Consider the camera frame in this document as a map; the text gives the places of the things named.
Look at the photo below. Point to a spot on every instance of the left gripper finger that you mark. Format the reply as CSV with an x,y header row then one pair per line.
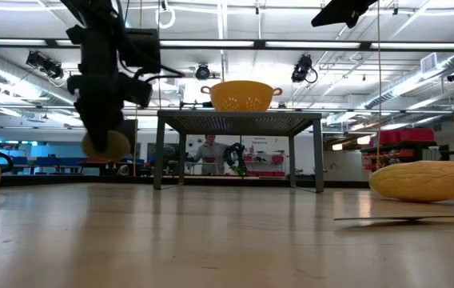
x,y
118,118
97,124

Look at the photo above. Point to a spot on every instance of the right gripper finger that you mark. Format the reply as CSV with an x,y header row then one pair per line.
x,y
353,12
331,10

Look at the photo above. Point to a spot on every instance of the green mango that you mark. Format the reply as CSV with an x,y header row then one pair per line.
x,y
117,146

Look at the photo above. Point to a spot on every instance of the yellow plastic colander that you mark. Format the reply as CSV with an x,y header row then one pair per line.
x,y
243,98

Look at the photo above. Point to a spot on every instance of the yellow corn cob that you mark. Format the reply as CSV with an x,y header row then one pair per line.
x,y
419,180

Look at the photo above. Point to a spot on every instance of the black-green background robot arm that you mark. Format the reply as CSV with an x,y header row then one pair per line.
x,y
235,158

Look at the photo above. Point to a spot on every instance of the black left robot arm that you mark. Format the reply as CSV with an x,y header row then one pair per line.
x,y
99,52

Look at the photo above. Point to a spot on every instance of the black background robot arm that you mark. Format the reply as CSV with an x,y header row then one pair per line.
x,y
173,158

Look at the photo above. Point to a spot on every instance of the black overhead light bar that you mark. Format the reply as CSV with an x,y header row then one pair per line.
x,y
311,45

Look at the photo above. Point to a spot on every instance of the person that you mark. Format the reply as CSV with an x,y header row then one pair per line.
x,y
211,158

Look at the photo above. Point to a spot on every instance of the grey perforated metal stand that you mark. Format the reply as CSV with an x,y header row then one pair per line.
x,y
243,126

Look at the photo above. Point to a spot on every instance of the red storage bin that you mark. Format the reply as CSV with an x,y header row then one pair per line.
x,y
418,136
390,137

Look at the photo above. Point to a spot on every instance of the black storage shelf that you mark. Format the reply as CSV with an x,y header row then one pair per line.
x,y
399,148

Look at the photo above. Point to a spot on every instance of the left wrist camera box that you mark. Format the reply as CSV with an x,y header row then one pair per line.
x,y
143,50

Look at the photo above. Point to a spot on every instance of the silver ventilation duct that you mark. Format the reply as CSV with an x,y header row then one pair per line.
x,y
447,66
7,74

